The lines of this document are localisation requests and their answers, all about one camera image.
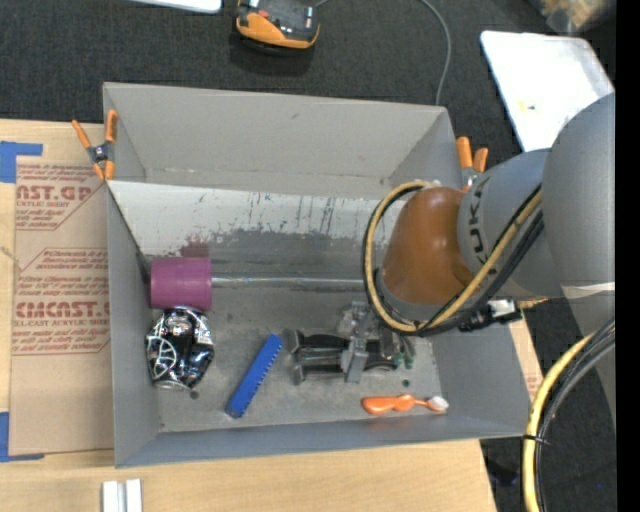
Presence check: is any brown cardboard board red print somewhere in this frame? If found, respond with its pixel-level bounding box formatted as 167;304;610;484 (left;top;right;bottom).
0;118;545;464

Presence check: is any crushed black drink can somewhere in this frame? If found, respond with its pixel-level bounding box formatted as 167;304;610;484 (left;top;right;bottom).
144;306;217;392

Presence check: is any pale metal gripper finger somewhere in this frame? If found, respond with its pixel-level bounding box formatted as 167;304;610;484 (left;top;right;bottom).
282;327;352;355
289;360;348;386

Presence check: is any grey metal bin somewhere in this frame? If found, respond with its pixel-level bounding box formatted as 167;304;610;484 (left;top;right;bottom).
102;82;532;469

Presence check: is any orange toothbrush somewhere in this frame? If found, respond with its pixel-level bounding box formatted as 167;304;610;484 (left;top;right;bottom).
360;393;450;417

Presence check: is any purple cup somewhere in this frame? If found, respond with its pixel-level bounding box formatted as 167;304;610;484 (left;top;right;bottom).
149;256;214;312

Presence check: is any blue comb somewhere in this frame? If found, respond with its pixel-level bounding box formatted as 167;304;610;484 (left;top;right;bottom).
223;333;285;421

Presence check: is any black cylinder on white bracket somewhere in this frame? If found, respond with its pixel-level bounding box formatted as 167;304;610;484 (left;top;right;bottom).
457;297;524;333

